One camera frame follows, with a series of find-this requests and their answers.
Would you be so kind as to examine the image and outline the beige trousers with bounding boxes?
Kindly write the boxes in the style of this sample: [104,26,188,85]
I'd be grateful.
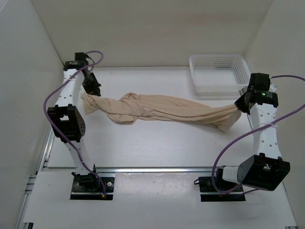
[81,93,242,132]

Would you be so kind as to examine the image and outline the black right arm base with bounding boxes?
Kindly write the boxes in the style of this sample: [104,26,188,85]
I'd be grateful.
[193,175,245,202]

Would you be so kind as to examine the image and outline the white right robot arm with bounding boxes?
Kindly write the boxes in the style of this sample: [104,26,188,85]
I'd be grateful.
[214,91,291,191]

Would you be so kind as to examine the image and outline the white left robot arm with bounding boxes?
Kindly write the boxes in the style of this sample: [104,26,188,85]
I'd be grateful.
[43,67,100,191]

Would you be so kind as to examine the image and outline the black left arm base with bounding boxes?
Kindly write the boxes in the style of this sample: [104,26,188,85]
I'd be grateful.
[70,172,115,200]

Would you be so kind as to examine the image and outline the white plastic basket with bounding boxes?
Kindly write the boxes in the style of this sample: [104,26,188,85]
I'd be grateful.
[189,54,250,95]

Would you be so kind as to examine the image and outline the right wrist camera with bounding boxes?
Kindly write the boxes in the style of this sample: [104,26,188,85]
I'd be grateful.
[247,73,277,92]

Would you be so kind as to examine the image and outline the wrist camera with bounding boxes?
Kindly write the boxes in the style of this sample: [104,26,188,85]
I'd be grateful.
[63,52,93,71]
[247,73,277,92]

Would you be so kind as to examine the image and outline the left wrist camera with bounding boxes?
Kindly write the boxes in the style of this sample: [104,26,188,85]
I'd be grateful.
[63,52,93,71]

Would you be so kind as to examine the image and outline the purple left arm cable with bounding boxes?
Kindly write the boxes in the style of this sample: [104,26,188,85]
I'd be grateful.
[43,50,108,198]

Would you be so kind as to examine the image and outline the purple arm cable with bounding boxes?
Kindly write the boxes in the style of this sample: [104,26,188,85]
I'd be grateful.
[213,75,305,194]
[43,50,108,198]

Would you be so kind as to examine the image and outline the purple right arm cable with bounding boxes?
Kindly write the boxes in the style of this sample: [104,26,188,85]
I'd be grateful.
[213,75,305,194]

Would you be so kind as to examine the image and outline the aluminium table edge rail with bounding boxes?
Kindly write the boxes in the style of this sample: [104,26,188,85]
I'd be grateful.
[38,166,224,175]

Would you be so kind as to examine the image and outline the aluminium left side rail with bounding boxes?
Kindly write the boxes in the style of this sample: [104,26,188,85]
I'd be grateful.
[23,131,55,196]

